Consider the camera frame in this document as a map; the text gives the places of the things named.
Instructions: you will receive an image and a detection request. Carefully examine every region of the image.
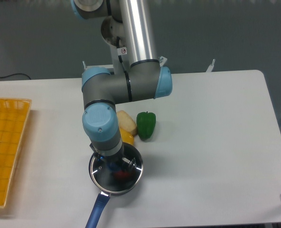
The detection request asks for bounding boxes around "toy bread loaf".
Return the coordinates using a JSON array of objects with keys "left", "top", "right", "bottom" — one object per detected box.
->
[{"left": 116, "top": 110, "right": 137, "bottom": 136}]

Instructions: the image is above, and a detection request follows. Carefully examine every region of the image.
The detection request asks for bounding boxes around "red toy bell pepper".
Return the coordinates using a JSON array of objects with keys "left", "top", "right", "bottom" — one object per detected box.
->
[{"left": 113, "top": 171, "right": 134, "bottom": 182}]

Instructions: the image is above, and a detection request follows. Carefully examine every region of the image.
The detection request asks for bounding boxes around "glass pot lid blue knob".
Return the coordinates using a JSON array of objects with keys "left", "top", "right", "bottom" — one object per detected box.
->
[{"left": 89, "top": 144, "right": 144, "bottom": 193}]

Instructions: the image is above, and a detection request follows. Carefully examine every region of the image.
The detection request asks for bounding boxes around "yellow woven basket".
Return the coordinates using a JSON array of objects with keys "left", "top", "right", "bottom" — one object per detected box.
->
[{"left": 0, "top": 98, "right": 32, "bottom": 208}]

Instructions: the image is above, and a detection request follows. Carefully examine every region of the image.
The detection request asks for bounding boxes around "yellow toy bell pepper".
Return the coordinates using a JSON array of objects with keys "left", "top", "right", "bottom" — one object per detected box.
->
[{"left": 119, "top": 128, "right": 134, "bottom": 145}]

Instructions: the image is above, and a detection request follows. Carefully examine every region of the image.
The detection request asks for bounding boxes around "dark pot blue handle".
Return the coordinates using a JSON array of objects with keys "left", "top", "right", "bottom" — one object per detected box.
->
[{"left": 84, "top": 143, "right": 144, "bottom": 228}]

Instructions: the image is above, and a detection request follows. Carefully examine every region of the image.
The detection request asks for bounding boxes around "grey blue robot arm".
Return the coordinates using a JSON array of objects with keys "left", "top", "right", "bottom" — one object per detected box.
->
[{"left": 71, "top": 0, "right": 173, "bottom": 171}]

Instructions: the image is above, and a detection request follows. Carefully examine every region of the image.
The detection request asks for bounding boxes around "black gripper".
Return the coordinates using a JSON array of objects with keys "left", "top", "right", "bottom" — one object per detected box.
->
[{"left": 89, "top": 143, "right": 136, "bottom": 172}]

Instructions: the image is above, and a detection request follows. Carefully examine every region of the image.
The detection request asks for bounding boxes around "black cable on floor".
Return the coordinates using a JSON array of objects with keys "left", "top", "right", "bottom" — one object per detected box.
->
[{"left": 0, "top": 73, "right": 32, "bottom": 80}]

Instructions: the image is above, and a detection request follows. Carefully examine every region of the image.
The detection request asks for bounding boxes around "green toy bell pepper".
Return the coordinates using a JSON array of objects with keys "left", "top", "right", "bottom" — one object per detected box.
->
[{"left": 136, "top": 112, "right": 156, "bottom": 140}]

